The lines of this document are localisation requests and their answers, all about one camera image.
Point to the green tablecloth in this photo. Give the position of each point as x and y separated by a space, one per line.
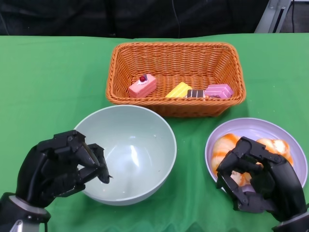
60 72

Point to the aluminium frame post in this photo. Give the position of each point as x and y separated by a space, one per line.
268 17

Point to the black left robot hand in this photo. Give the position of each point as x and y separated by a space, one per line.
43 174

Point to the orange striped bread bun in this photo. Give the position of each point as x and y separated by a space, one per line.
220 149
277 145

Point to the pink cake slice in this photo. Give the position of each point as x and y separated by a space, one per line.
219 91

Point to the yellow cake slice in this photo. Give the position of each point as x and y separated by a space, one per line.
178 90

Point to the grey-green bowl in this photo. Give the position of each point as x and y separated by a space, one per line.
137 149

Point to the orange wicker basket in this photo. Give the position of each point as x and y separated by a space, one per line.
173 60

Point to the lavender plate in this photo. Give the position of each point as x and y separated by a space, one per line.
253 125

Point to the small pink berry cake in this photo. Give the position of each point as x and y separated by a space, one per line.
142 85

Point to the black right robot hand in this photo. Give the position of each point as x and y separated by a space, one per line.
280 186

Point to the chocolate cake slice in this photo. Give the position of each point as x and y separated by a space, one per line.
195 93

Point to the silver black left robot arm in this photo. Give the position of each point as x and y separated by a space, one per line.
19 215

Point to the black backdrop cloth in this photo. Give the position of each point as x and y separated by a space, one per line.
72 17

